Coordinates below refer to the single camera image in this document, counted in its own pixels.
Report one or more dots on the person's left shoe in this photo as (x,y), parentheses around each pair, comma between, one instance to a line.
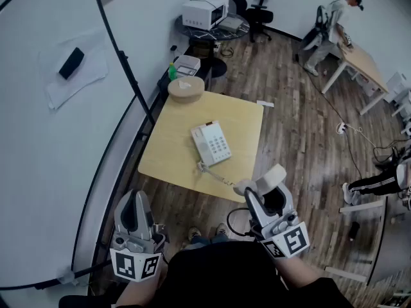
(194,233)

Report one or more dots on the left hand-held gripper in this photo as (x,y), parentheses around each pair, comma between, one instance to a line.
(128,263)

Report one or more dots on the white telephone handset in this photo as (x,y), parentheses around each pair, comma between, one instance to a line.
(272,176)

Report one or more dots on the black eraser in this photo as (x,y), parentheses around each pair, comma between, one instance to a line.
(71,63)

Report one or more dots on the white paper strip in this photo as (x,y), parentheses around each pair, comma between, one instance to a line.
(265,103)

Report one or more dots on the black office chair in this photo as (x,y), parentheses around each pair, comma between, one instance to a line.
(259,16)

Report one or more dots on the grey flat box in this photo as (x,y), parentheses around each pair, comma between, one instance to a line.
(232,23)

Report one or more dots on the white floor bar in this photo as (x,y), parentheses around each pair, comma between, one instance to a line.
(361,206)
(345,273)

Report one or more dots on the white microwave oven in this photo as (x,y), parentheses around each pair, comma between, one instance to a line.
(200,13)

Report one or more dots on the person's blue jeans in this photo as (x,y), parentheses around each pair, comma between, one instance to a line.
(208,240)

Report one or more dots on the large whiteboard black frame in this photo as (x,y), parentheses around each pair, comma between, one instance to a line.
(32,159)

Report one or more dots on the small black floor object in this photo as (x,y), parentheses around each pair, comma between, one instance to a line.
(354,230)

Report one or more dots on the person's left forearm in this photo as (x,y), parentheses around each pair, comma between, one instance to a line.
(138,292)

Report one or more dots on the green plastic bottle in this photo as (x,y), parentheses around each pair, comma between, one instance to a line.
(172,72)

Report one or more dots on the white paper sheets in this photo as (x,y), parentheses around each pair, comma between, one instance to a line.
(86,82)

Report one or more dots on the person's right forearm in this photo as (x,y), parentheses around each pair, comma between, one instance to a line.
(298,271)

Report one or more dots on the white rectangular box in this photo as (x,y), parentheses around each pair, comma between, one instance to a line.
(187,63)

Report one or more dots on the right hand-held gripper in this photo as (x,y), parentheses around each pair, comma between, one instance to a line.
(289,239)

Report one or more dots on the white telephone base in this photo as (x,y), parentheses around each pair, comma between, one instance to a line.
(212,141)

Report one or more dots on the black slanted pole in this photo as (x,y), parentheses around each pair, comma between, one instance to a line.
(126,66)

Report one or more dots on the black low cabinet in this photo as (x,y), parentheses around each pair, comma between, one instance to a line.
(202,75)

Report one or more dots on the wooden table white legs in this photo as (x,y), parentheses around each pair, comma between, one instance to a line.
(363,63)

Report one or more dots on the white power strip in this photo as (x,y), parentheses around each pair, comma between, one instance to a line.
(341,128)

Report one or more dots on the round cork tissue box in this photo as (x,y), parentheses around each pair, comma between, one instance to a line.
(186,90)

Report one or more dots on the person's right shoe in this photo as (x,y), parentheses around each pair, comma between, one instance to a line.
(222,229)

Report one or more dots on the person's black shirt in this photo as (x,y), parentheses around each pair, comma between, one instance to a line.
(218,278)

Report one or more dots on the person's shoe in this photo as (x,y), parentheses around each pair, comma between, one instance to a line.
(222,229)
(194,233)

